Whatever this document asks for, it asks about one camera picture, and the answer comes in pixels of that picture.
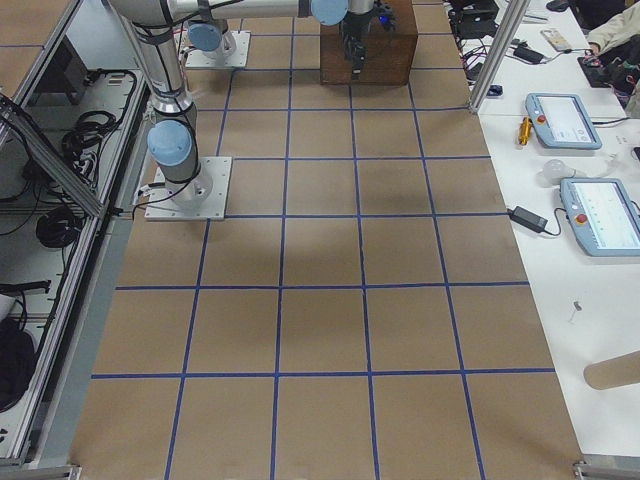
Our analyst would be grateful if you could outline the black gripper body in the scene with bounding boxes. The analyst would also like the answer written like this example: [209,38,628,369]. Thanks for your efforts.
[339,0,395,40]

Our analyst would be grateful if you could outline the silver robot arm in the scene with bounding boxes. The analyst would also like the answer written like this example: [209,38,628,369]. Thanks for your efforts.
[111,1,395,221]
[187,21,237,58]

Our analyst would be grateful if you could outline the dark wooden drawer cabinet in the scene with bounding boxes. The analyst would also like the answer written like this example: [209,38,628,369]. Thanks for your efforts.
[311,1,418,86]

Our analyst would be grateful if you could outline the small blue black clip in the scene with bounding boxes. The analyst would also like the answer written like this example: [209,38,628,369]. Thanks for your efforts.
[487,84,503,98]

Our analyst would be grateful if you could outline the black laptop power brick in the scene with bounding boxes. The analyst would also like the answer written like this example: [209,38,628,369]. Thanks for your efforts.
[513,45,545,65]

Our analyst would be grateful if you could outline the gold cylindrical tool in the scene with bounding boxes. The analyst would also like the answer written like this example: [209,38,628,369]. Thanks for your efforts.
[517,117,532,146]

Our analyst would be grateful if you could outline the smartphone with patterned case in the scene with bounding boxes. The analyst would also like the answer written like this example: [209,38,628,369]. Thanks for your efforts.
[540,28,572,52]

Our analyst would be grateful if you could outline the upper teach pendant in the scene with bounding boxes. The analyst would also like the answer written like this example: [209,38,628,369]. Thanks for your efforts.
[525,93,602,150]

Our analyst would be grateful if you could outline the teach pendant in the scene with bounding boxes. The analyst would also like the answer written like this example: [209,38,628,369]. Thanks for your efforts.
[525,93,602,150]
[560,178,639,257]

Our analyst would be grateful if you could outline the white light bulb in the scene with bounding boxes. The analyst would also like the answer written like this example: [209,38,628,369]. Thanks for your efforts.
[536,159,588,188]

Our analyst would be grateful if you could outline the black power adapter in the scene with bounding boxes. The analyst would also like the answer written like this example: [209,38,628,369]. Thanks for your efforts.
[507,206,548,233]

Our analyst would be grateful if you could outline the person in beige jacket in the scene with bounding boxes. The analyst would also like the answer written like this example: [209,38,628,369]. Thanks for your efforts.
[586,3,640,55]

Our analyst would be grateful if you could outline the lower teach pendant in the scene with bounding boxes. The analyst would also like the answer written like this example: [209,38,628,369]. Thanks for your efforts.
[560,178,639,257]

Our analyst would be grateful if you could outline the small screw on table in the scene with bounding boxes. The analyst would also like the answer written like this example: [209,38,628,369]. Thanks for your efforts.
[568,300,582,324]

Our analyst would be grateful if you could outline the cardboard tube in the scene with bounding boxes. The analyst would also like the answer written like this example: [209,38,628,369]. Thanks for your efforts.
[583,351,640,390]

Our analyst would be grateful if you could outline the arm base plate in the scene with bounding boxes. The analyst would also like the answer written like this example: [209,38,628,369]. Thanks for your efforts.
[181,27,251,70]
[144,156,233,221]

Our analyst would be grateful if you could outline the aluminium frame post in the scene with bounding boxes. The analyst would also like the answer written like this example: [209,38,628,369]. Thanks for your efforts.
[469,0,530,114]

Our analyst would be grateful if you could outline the black coiled cables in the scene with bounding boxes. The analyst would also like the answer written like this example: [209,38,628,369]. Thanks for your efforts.
[60,110,125,176]

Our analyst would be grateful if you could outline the aluminium side rail frame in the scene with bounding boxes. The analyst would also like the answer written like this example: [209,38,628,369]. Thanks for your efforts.
[1,1,148,470]

